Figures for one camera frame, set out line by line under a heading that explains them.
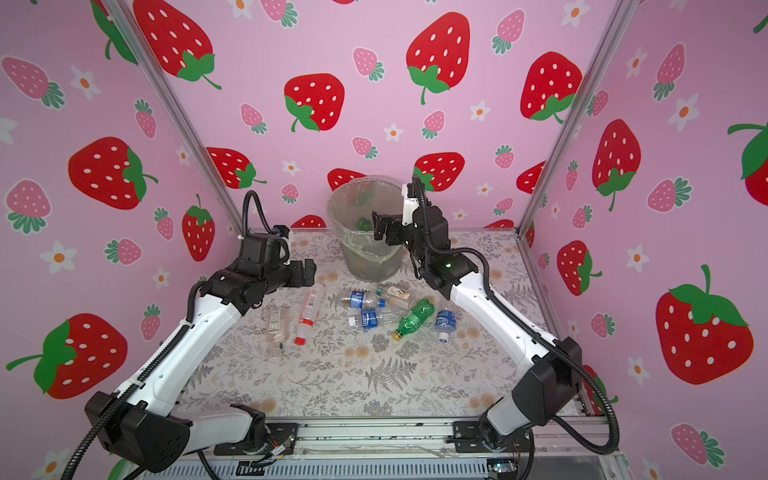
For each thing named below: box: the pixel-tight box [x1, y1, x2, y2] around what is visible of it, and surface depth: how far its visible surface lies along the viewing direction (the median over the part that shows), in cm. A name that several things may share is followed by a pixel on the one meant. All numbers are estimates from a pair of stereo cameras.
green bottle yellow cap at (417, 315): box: [392, 299, 436, 341], surface depth 93 cm
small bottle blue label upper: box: [341, 291, 373, 309], surface depth 97 cm
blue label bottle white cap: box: [435, 309, 457, 344], surface depth 92 cm
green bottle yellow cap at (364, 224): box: [357, 217, 373, 232], surface depth 109 cm
